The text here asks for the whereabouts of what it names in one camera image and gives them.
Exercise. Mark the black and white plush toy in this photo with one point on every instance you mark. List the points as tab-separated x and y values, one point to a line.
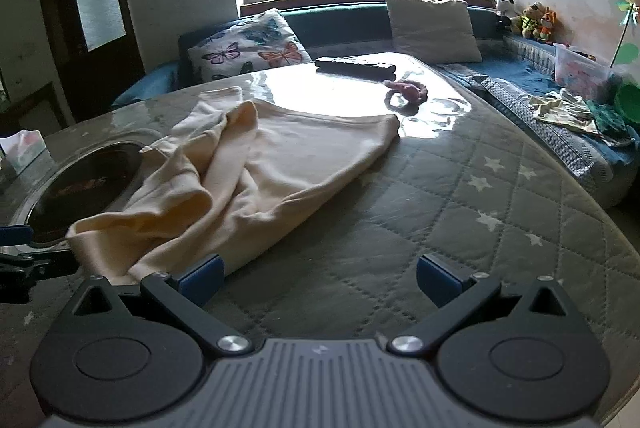
506	5

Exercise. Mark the plain white pillow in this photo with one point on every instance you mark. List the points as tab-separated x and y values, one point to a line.
430	28

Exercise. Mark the blue corner sofa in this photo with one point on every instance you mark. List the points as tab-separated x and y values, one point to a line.
340	20

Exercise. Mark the green crumpled cloth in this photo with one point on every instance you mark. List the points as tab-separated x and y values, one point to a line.
607	123

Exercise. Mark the round inset hot plate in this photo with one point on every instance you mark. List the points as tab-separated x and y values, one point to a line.
80	188

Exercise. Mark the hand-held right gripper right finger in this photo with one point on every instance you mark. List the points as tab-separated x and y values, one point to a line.
430	280

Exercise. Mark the brown plush toy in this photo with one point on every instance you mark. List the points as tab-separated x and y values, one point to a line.
532	20

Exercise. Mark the clear plastic storage box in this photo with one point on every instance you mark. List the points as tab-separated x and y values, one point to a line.
580	70

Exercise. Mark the colourful pinwheel toy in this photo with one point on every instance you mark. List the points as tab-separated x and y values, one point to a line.
631	8

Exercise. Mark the black remote control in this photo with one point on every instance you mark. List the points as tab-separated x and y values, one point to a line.
355	67

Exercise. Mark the pale yellow crumpled cloth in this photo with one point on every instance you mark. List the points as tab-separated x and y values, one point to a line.
560	110

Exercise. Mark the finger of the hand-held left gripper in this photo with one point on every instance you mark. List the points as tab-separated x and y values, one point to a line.
30	270
15	236

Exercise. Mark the cream cloth garment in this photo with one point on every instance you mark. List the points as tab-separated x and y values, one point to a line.
280	158

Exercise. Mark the dark wooden glass door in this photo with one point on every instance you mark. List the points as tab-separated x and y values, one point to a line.
100	78

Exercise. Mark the dark wooden cabinet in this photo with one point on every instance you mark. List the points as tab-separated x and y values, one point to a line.
40	108

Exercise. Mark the green plastic bowl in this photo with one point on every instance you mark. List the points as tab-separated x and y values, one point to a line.
630	103

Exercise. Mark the blue sofa seat cover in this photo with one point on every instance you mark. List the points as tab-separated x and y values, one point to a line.
520	78

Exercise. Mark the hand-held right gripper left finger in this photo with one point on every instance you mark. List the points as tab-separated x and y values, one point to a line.
202	279

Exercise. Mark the orange plush toy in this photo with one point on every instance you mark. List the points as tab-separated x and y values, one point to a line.
548	23

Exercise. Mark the tissue box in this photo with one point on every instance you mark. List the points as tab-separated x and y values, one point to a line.
22	150

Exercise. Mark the butterfly print pillow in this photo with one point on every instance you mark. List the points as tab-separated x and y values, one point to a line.
250	43

